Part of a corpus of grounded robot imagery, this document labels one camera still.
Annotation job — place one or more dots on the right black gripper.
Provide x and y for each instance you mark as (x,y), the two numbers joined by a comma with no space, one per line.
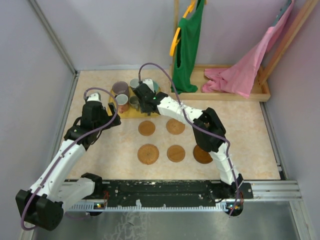
(143,110)

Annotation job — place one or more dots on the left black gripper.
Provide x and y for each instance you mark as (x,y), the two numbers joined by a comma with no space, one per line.
(104,112)

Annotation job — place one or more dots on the teal mug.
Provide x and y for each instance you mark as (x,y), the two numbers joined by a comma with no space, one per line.
(156,87)

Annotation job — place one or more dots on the pink mug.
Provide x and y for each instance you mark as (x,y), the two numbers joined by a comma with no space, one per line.
(123,103)

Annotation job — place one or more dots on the light wooden coaster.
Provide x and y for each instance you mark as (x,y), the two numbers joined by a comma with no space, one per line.
(146,128)

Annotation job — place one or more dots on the large woven rattan coaster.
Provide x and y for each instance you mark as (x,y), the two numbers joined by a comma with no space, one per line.
(148,154)

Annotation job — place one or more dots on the small orange wooden coaster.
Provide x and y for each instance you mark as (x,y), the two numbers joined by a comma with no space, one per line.
(176,153)

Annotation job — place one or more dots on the large brown wooden coaster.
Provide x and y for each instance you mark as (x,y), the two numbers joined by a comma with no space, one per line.
(201,156)

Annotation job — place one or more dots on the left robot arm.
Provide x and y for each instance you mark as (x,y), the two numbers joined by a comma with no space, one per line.
(44,204)

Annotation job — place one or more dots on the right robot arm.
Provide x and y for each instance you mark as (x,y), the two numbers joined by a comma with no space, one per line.
(208,130)

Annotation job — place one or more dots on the small olive mug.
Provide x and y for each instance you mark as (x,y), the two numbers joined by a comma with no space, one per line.
(134,102)

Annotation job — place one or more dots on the grey-white mug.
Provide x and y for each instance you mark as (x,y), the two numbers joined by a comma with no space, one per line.
(134,83)

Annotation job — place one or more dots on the purple mug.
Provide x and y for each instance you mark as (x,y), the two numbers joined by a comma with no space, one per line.
(121,87)

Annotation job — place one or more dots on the yellow hanger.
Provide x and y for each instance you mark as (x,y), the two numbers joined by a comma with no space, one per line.
(175,41)

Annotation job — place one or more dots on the green shirt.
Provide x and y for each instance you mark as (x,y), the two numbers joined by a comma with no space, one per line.
(186,50)

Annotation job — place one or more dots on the pink shirt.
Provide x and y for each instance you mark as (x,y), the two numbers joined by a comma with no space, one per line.
(239,78)

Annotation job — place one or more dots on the wooden rack base tray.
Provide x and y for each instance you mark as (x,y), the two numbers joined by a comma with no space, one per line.
(259,93)

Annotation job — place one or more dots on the grey hanger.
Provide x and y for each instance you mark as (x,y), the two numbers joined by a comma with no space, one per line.
(282,10)

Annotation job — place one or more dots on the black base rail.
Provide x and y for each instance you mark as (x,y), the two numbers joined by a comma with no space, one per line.
(169,193)

